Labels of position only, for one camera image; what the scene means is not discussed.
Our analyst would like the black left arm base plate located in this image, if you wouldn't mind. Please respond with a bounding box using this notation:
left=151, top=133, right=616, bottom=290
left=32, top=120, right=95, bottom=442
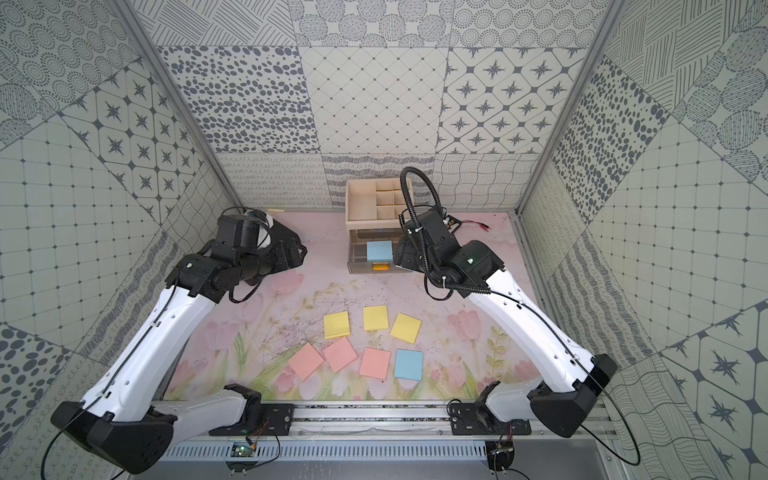
left=208, top=403, right=295, bottom=437

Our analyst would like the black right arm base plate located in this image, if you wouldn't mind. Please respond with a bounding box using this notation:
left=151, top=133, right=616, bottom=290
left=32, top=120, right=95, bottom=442
left=446, top=399, right=532, bottom=437

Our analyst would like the yellow sticky pad middle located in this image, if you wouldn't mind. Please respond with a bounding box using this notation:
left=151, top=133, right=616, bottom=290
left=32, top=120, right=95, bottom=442
left=363, top=305, right=389, bottom=332

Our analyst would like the beige drawer organizer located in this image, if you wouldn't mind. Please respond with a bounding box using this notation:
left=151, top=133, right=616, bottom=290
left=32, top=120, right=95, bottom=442
left=345, top=178, right=406, bottom=230

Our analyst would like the pink sticky pad left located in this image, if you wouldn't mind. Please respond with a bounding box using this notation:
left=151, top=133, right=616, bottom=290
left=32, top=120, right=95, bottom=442
left=288, top=342, right=325, bottom=381

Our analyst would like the translucent drawer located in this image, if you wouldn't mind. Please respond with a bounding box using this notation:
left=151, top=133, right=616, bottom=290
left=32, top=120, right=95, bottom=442
left=347, top=229, right=401, bottom=275

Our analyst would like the blue sticky pad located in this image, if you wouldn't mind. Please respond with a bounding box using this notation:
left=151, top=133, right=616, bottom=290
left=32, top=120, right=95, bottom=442
left=366, top=240, right=393, bottom=262
left=394, top=349, right=424, bottom=382

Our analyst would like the black plastic tool case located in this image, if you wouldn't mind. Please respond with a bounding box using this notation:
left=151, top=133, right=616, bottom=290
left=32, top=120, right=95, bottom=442
left=256, top=212, right=288, bottom=237

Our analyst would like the floral pink table mat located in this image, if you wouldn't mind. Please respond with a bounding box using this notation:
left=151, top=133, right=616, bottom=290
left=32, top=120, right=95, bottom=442
left=165, top=213, right=538, bottom=401

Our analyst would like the yellow sticky pad left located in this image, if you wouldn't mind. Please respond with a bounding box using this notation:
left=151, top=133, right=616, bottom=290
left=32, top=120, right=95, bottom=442
left=323, top=311, right=351, bottom=340

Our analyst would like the yellow sticky pad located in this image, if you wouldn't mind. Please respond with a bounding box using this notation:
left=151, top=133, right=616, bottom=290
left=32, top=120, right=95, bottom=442
left=363, top=305, right=389, bottom=332
left=390, top=313, right=422, bottom=345
left=323, top=311, right=351, bottom=340

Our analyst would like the yellow sticky pad right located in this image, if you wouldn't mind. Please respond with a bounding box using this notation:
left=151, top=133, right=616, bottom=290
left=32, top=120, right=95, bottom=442
left=390, top=313, right=422, bottom=345

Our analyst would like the black battery holder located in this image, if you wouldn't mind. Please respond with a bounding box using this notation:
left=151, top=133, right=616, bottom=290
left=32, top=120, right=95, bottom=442
left=446, top=215, right=491, bottom=233

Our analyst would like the pink sticky pad right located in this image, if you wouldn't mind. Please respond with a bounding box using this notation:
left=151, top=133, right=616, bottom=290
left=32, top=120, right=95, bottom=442
left=358, top=347, right=391, bottom=381

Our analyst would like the aluminium mounting rail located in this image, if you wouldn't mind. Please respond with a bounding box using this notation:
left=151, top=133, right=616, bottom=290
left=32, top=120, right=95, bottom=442
left=161, top=401, right=612, bottom=472

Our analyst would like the pink sticky pad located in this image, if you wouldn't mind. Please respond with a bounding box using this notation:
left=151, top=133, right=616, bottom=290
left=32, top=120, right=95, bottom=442
left=322, top=336, right=358, bottom=373
left=288, top=342, right=325, bottom=381
left=358, top=347, right=391, bottom=381

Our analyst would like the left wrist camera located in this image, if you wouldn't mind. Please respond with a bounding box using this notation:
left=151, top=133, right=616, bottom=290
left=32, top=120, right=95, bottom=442
left=215, top=214, right=267, bottom=250

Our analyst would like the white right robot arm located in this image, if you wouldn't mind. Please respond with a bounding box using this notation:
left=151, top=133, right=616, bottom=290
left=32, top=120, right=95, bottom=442
left=394, top=166, right=618, bottom=438

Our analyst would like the pink sticky pad middle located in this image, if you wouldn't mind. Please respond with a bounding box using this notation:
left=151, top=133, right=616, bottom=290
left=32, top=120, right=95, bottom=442
left=322, top=336, right=358, bottom=373

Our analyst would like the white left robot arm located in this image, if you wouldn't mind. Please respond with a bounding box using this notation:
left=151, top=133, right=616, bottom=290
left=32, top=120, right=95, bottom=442
left=51, top=210, right=307, bottom=474

